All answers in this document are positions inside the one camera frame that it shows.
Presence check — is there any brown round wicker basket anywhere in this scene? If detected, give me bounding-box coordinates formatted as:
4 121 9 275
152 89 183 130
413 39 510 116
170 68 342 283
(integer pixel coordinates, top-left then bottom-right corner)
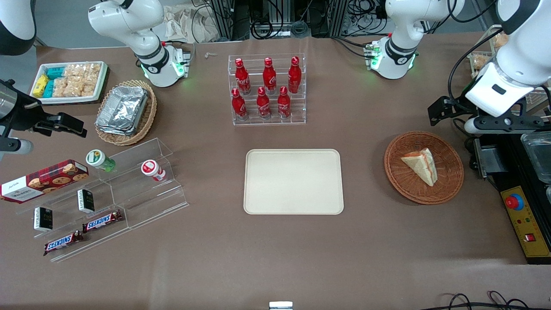
384 130 465 205

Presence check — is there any yellow control panel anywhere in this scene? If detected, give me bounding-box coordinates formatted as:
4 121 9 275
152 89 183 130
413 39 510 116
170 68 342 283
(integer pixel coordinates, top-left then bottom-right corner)
499 185 551 259

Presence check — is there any red cola bottle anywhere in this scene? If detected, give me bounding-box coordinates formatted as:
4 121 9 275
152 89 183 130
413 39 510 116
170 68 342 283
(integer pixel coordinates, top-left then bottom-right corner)
288 56 302 95
256 87 272 120
277 86 292 119
231 87 249 121
262 57 278 96
235 58 252 96

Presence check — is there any clear plastic container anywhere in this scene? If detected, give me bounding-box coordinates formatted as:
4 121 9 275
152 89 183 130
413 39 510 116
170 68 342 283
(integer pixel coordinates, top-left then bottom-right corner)
520 131 551 185

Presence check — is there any green capped drink bottle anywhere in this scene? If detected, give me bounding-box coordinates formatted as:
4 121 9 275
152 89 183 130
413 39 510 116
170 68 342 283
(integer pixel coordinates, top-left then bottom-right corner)
85 149 117 173

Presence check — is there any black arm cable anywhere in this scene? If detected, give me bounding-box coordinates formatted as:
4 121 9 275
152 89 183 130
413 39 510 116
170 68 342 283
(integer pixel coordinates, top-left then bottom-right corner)
447 28 505 104

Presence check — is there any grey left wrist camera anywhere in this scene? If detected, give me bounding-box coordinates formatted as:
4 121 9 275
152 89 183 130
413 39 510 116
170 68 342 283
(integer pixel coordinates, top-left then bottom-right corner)
464 114 551 135

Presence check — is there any yellow snack packet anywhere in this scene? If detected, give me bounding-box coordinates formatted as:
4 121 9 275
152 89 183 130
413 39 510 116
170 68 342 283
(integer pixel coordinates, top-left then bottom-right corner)
32 74 50 99

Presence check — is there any black floor cable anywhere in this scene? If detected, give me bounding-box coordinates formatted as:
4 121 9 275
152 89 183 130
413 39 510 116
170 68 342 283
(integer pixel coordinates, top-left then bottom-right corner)
430 290 551 310

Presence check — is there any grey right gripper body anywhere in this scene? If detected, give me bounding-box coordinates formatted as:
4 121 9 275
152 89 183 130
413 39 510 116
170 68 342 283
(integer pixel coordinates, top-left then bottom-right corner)
0 80 44 132

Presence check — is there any white wire rack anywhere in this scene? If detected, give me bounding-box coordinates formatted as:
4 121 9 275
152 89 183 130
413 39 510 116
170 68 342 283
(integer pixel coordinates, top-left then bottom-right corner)
467 25 551 118

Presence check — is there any clear acrylic bottle rack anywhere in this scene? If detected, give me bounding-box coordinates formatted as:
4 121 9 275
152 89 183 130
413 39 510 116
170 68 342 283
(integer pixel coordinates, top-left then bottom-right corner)
228 53 307 127

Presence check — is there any beige crumpled paper bag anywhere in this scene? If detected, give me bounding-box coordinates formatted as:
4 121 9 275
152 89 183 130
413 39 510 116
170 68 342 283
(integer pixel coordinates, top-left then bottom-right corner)
163 3 221 44

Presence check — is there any light oval wicker basket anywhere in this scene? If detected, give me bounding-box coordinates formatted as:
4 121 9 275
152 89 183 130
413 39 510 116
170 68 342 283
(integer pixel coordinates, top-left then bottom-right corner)
94 79 158 147

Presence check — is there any white rectangular snack tray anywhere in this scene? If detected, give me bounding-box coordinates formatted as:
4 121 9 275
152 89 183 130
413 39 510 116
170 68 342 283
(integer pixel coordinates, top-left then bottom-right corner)
28 61 109 105

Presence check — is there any clear acrylic stepped shelf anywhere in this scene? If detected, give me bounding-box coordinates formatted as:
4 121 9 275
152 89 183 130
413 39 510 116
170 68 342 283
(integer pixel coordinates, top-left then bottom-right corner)
15 137 190 264

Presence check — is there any red capped drink bottle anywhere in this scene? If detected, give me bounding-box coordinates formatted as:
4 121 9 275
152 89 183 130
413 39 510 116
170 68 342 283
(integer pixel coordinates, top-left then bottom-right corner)
140 159 167 183

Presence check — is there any beige rectangular tray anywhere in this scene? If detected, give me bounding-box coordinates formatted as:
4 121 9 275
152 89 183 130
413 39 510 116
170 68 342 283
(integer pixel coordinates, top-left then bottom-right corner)
243 149 345 215

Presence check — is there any black base cable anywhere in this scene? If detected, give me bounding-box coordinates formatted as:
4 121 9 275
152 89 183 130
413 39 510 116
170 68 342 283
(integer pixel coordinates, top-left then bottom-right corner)
331 36 376 59

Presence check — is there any aluminium frame post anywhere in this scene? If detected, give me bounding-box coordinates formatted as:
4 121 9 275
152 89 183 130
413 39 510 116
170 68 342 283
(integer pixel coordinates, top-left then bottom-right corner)
208 0 236 42

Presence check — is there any small black white box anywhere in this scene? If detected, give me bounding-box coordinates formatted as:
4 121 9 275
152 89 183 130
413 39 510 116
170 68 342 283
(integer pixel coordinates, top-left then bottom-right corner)
33 207 54 233
77 189 96 214

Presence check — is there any red tartan cookie box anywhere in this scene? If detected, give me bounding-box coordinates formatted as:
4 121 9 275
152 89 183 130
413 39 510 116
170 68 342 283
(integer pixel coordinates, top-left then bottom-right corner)
0 159 90 205

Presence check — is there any coiled black cable bundle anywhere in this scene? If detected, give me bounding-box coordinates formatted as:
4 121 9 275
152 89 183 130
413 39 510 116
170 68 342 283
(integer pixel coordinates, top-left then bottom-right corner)
250 0 311 40

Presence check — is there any black machine housing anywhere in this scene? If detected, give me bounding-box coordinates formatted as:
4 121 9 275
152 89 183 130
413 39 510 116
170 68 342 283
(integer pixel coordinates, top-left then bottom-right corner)
469 125 551 265

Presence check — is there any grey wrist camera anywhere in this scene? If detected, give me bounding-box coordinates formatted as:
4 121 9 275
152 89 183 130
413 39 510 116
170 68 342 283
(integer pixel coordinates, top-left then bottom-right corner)
0 137 34 156
464 114 551 135

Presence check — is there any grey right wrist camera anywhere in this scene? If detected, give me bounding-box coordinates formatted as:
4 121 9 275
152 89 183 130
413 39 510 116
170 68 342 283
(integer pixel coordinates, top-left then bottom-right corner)
0 137 34 156

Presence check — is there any brown Snickers bar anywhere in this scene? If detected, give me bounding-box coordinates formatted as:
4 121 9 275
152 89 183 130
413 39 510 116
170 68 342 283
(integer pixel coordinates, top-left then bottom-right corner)
81 210 124 234
43 230 85 257

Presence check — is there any silver foil tray stack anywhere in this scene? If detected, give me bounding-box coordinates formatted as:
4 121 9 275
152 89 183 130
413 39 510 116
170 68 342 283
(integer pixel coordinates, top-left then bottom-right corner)
95 85 149 137

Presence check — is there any clear bag of crackers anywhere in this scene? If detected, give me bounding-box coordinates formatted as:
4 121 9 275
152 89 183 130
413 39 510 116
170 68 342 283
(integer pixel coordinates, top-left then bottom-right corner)
53 77 84 98
81 75 101 97
65 63 102 81

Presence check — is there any triangular sandwich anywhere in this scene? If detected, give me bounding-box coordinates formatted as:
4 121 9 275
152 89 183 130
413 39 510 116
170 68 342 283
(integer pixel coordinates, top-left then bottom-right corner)
401 148 439 187

